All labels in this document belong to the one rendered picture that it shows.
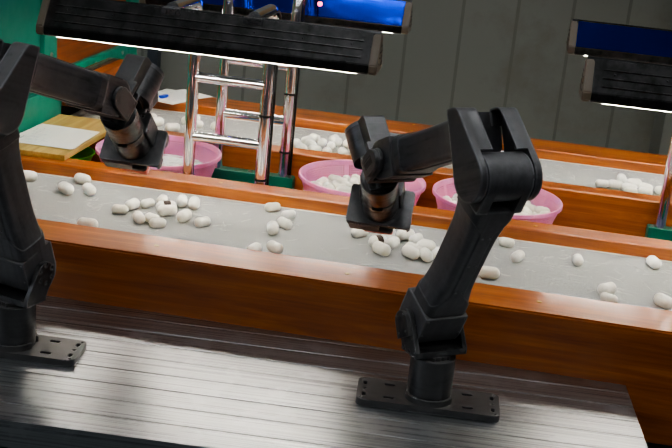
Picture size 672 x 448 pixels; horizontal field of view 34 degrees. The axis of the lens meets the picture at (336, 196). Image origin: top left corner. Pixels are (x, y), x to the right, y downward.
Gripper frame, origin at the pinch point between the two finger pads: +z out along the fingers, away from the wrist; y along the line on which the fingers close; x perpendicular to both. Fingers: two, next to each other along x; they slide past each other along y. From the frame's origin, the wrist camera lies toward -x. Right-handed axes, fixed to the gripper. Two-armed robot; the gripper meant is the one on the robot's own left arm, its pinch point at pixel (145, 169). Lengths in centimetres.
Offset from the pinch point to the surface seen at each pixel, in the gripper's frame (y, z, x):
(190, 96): 1.8, 19.5, -25.4
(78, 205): 15.7, 14.9, 2.5
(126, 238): -0.7, -2.1, 13.7
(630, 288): -84, 13, 4
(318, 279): -33.7, -6.4, 17.4
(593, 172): -83, 74, -48
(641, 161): -95, 78, -54
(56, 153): 28.1, 26.9, -12.6
